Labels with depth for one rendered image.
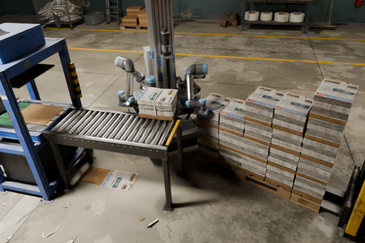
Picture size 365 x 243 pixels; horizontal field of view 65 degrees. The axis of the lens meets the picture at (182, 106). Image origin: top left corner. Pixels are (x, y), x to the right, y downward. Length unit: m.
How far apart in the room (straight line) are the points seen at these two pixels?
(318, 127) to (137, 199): 1.98
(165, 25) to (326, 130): 2.01
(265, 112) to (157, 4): 1.65
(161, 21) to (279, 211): 2.42
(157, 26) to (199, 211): 2.08
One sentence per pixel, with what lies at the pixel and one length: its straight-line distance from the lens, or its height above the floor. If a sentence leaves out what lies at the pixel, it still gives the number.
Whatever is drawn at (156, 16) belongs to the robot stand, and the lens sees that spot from 3.39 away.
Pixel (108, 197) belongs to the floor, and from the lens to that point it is 3.45.
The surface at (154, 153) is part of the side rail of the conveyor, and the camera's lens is 2.72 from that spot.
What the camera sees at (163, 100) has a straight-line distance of 2.94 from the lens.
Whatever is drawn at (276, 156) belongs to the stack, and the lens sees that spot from 3.10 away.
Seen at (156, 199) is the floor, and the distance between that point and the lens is 3.31.
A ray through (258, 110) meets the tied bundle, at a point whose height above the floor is 0.98.
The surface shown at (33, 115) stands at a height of 0.80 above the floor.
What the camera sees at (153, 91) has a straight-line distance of 3.13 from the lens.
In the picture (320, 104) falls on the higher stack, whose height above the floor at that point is 1.21.
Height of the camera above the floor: 2.47
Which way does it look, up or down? 31 degrees down
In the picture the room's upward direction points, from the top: 3 degrees counter-clockwise
